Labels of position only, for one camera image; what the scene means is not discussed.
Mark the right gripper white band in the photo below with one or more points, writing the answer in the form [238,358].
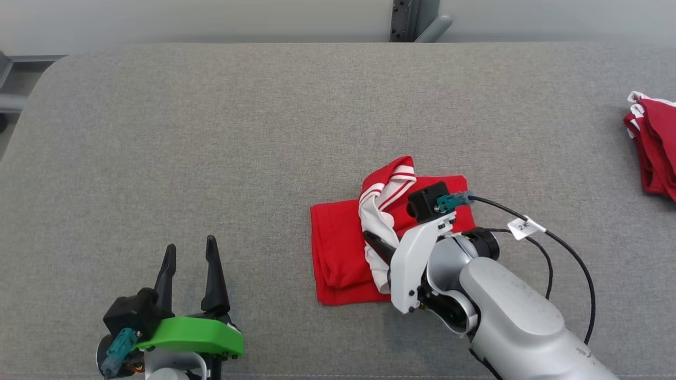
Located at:
[409,269]

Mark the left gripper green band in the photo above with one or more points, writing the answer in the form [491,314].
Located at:
[200,335]

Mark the red basketball jersey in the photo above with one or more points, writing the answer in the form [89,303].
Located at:
[338,248]

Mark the red shorts white trim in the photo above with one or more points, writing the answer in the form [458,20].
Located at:
[657,148]

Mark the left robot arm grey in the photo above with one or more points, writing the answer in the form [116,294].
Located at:
[174,367]

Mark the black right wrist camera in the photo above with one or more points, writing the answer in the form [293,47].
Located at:
[425,203]

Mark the grey metal partition post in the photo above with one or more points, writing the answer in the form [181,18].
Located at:
[409,18]

